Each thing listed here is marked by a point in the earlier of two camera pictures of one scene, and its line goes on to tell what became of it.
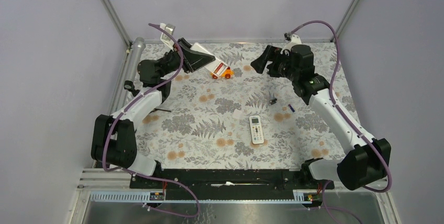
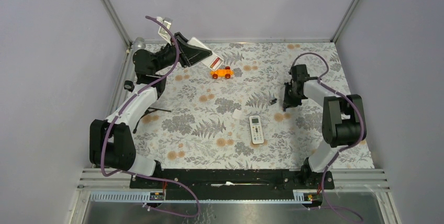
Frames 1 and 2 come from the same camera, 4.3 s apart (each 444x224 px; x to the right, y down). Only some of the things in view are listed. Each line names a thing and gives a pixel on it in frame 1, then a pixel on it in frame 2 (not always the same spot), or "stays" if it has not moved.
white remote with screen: [257, 135] stays
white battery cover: [237, 114] stays
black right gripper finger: [259, 63] → [289, 100]
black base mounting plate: [229, 184] stays
